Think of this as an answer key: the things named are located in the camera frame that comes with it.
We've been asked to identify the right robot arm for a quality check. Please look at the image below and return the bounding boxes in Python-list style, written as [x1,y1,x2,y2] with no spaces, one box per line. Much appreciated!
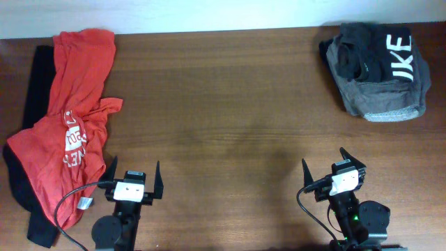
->
[296,148,407,251]

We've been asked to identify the red t-shirt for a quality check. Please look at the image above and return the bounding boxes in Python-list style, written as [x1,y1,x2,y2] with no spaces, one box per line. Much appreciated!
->
[7,29,123,230]

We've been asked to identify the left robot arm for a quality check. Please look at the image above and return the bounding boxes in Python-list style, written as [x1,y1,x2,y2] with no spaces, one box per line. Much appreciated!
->
[91,158,164,251]

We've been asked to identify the black garment on left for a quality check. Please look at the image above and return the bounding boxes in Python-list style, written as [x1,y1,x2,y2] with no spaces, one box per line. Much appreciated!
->
[2,45,95,249]

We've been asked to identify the black folded shirt white letters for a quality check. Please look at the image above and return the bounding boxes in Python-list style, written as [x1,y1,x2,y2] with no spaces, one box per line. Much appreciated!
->
[319,22,414,83]

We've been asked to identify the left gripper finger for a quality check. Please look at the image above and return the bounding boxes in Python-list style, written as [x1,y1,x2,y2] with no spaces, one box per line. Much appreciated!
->
[98,156,118,189]
[146,161,164,199]

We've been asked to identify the grey folded garment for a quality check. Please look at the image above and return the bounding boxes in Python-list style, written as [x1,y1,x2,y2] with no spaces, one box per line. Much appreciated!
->
[319,37,431,122]

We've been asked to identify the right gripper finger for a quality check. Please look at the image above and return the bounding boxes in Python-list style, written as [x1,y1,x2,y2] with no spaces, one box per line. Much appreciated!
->
[339,147,367,174]
[302,158,332,192]

